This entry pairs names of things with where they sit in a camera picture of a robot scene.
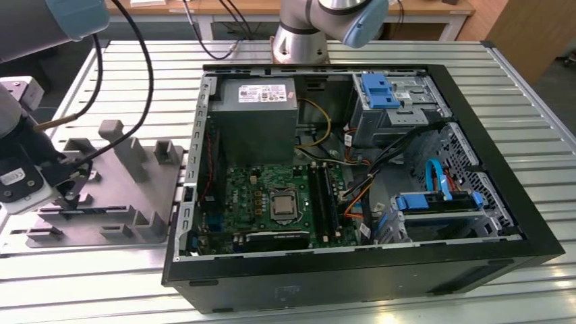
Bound black RAM slot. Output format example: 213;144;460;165
308;161;331;241

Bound grey power supply unit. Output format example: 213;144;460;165
209;78;301;168

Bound metal socket cover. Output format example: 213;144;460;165
264;185;303;226

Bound orange wire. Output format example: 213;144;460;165
343;175;379;222

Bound silver CPU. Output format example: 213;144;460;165
271;194;297;216

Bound brown wooden cabinet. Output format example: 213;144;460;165
484;0;576;86

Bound yellow wire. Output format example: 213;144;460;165
295;97;333;149

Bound blue plastic drive latch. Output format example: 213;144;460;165
361;73;403;109

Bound hard disk in blue carrier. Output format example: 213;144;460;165
391;190;487;213

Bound black cable metal plug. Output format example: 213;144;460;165
181;0;247;61

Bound green motherboard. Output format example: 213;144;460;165
197;161;364;252

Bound wooden desk white legs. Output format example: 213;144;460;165
107;0;477;42

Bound grey metal drive cage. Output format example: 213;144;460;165
349;72;453;149

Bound black graphics card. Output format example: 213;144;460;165
231;229;312;253

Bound grey parts rack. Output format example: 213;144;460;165
24;119;188;249

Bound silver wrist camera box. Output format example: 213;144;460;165
0;76;45;109
0;164;60;217

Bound blue flat data wire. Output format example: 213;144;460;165
424;158;455;203

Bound brass tipped black cable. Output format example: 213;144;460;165
35;32;104;132

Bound grey disk bay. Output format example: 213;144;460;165
387;188;516;244

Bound twisted red black wire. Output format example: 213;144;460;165
200;134;216;203

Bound black PC case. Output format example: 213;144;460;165
161;63;567;315

